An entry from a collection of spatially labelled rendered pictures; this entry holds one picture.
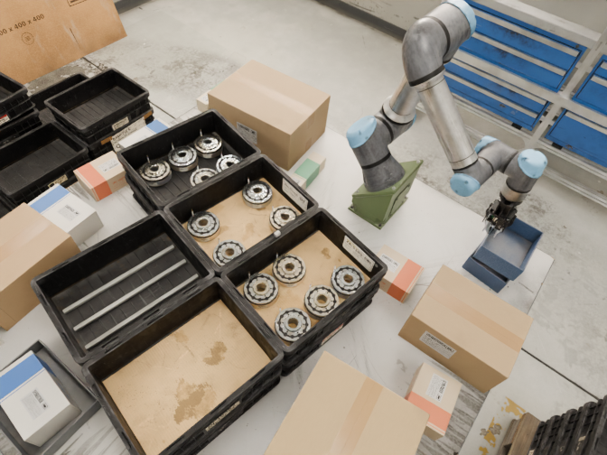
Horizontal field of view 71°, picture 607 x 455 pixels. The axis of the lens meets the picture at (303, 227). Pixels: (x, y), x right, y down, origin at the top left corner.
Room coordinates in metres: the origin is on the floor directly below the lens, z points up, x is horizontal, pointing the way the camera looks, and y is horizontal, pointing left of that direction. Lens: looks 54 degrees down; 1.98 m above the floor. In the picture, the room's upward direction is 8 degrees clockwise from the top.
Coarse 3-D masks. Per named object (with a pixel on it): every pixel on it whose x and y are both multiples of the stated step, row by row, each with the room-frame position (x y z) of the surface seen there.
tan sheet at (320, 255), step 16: (304, 240) 0.78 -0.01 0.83; (320, 240) 0.79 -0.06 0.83; (304, 256) 0.72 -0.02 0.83; (320, 256) 0.73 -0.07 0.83; (336, 256) 0.74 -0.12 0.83; (320, 272) 0.67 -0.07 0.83; (240, 288) 0.58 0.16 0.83; (288, 288) 0.60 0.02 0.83; (304, 288) 0.61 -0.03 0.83; (288, 304) 0.55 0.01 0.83; (272, 320) 0.49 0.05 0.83
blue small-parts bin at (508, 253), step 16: (512, 224) 0.97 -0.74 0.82; (528, 224) 0.95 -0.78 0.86; (496, 240) 0.92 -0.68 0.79; (512, 240) 0.93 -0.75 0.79; (528, 240) 0.93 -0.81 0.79; (480, 256) 0.83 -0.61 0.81; (496, 256) 0.80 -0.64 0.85; (512, 256) 0.86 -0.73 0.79; (528, 256) 0.83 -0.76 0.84; (512, 272) 0.77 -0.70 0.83
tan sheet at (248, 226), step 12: (264, 180) 1.02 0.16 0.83; (240, 192) 0.95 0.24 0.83; (276, 192) 0.97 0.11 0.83; (228, 204) 0.89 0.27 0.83; (240, 204) 0.90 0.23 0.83; (276, 204) 0.92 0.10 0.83; (288, 204) 0.92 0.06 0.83; (228, 216) 0.84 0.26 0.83; (240, 216) 0.85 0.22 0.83; (252, 216) 0.85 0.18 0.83; (264, 216) 0.86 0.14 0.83; (228, 228) 0.79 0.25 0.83; (240, 228) 0.80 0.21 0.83; (252, 228) 0.80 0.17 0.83; (264, 228) 0.81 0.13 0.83; (216, 240) 0.74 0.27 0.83; (240, 240) 0.75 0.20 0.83; (252, 240) 0.76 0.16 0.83
